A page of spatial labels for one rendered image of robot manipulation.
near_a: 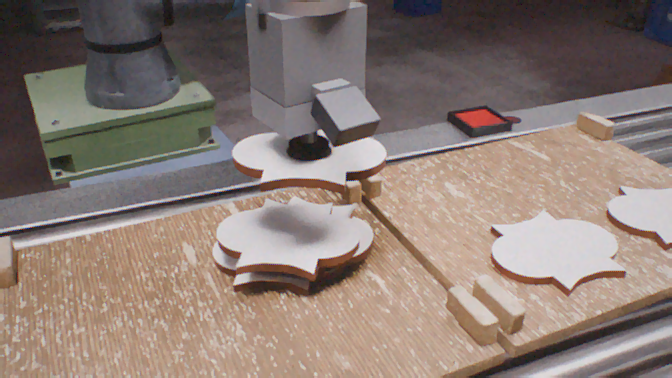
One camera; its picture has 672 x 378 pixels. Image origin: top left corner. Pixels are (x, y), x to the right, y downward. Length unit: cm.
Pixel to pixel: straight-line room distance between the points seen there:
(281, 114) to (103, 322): 26
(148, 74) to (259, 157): 46
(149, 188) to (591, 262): 56
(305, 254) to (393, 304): 10
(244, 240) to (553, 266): 32
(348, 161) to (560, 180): 38
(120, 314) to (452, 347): 31
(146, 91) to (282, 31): 54
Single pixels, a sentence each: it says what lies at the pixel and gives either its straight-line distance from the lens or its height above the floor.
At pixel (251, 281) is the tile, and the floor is 95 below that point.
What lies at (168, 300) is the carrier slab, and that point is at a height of 94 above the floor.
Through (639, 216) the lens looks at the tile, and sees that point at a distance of 80.
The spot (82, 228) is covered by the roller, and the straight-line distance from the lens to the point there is 81.
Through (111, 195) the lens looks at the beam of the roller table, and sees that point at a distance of 88.
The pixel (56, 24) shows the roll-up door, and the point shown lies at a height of 7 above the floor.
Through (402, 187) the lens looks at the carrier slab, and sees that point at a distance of 81.
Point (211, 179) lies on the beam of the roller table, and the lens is 88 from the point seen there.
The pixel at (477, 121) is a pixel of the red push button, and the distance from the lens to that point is 104.
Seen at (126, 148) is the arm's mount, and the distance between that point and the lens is 103.
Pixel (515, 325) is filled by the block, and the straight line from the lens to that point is 60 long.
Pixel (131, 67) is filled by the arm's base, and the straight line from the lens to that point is 102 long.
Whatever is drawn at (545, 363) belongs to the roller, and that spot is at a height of 92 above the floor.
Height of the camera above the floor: 134
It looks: 29 degrees down
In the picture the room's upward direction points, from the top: straight up
